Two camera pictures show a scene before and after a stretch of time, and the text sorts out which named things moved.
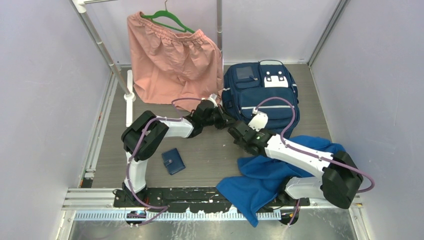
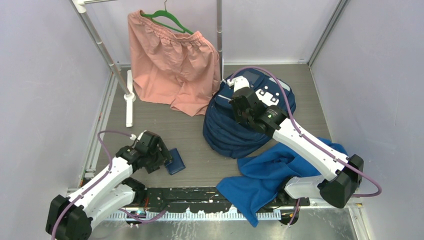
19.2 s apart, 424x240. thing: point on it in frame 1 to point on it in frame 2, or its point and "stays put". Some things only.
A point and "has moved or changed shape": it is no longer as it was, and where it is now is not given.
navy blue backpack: (245, 84) has moved or changed shape
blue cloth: (263, 178) stays put
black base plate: (197, 199) stays put
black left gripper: (224, 118) to (164, 155)
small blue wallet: (173, 161) stays put
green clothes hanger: (166, 13) stays put
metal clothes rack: (127, 89) stays put
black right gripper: (238, 142) to (234, 106)
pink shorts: (185, 70) stays put
